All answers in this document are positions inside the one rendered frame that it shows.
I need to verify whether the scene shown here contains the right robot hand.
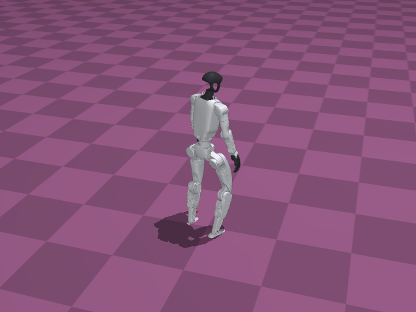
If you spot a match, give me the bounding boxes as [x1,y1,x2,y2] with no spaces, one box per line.
[231,155,241,173]

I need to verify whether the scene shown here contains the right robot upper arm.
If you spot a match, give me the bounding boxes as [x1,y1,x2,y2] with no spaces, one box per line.
[214,103,230,139]

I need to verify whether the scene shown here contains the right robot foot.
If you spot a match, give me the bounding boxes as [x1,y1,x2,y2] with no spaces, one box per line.
[208,229,225,238]

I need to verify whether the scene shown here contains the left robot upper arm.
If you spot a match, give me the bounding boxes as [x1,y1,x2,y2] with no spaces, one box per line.
[190,94,199,124]

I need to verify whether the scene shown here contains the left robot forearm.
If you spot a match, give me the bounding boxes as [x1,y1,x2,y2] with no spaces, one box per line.
[191,123,200,140]

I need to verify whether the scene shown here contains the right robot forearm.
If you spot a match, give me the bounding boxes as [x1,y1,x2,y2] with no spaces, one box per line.
[224,130,238,158]

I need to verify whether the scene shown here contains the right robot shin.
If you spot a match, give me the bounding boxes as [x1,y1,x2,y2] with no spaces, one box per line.
[212,191,232,234]

